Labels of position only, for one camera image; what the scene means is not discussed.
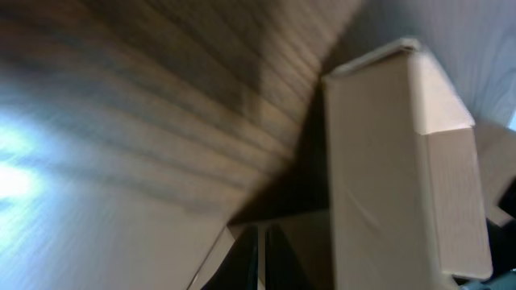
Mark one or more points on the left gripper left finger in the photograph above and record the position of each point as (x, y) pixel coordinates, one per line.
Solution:
(239, 269)

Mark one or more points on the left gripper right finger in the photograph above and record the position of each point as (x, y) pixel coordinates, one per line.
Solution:
(282, 268)

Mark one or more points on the cardboard box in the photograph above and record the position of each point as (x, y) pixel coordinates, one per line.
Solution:
(406, 204)

